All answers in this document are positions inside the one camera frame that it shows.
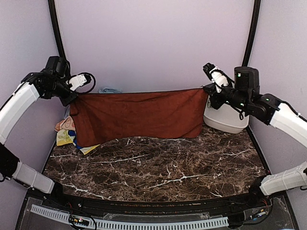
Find royal blue towel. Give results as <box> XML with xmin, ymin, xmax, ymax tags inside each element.
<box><xmin>68</xmin><ymin>130</ymin><xmax>78</xmax><ymax>147</ymax></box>

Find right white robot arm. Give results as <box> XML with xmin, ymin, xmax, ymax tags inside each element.
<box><xmin>203</xmin><ymin>63</ymin><xmax>307</xmax><ymax>208</ymax></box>

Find left black frame post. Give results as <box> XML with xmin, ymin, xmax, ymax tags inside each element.
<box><xmin>48</xmin><ymin>0</ymin><xmax>66</xmax><ymax>58</ymax></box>

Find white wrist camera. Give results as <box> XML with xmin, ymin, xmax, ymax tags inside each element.
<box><xmin>203</xmin><ymin>63</ymin><xmax>229</xmax><ymax>93</ymax></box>
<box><xmin>69</xmin><ymin>74</ymin><xmax>87</xmax><ymax>91</ymax></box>

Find right black frame post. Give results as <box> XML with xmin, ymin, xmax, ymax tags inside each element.
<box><xmin>242</xmin><ymin>0</ymin><xmax>261</xmax><ymax>67</ymax></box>

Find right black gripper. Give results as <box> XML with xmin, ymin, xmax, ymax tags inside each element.
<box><xmin>203</xmin><ymin>78</ymin><xmax>250</xmax><ymax>112</ymax></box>

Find black frame post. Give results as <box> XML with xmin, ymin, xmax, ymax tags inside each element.
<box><xmin>48</xmin><ymin>0</ymin><xmax>66</xmax><ymax>58</ymax></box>
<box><xmin>242</xmin><ymin>0</ymin><xmax>261</xmax><ymax>67</ymax></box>

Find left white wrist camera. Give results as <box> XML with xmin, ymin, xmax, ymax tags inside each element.
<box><xmin>69</xmin><ymin>74</ymin><xmax>87</xmax><ymax>91</ymax></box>

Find white plastic tub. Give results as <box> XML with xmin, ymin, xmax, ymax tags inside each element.
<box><xmin>203</xmin><ymin>99</ymin><xmax>249</xmax><ymax>134</ymax></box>

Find white slotted cable duct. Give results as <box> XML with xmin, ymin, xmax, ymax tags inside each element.
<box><xmin>30</xmin><ymin>205</ymin><xmax>229</xmax><ymax>230</ymax></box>

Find orange pink patterned towel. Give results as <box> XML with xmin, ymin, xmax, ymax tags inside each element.
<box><xmin>55</xmin><ymin>116</ymin><xmax>75</xmax><ymax>132</ymax></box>

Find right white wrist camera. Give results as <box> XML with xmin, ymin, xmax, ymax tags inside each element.
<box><xmin>203</xmin><ymin>63</ymin><xmax>229</xmax><ymax>93</ymax></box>

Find light blue towel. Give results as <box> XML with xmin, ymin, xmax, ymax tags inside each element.
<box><xmin>98</xmin><ymin>88</ymin><xmax>122</xmax><ymax>94</ymax></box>

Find dark red towel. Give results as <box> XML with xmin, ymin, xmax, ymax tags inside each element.
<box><xmin>70</xmin><ymin>88</ymin><xmax>208</xmax><ymax>147</ymax></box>

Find black front table rail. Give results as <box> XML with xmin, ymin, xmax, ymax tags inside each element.
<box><xmin>40</xmin><ymin>194</ymin><xmax>264</xmax><ymax>216</ymax></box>

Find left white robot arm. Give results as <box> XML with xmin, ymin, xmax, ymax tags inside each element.
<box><xmin>0</xmin><ymin>56</ymin><xmax>76</xmax><ymax>209</ymax></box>

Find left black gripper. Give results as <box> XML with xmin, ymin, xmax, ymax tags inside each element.
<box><xmin>46</xmin><ymin>76</ymin><xmax>78</xmax><ymax>107</ymax></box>

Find white yellow patterned towel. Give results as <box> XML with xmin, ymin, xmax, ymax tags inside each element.
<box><xmin>56</xmin><ymin>129</ymin><xmax>99</xmax><ymax>155</ymax></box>

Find black camera cable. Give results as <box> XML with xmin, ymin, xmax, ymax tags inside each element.
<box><xmin>76</xmin><ymin>72</ymin><xmax>96</xmax><ymax>94</ymax></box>

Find small green circuit board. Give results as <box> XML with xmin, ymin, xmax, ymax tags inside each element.
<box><xmin>69</xmin><ymin>216</ymin><xmax>90</xmax><ymax>226</ymax></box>

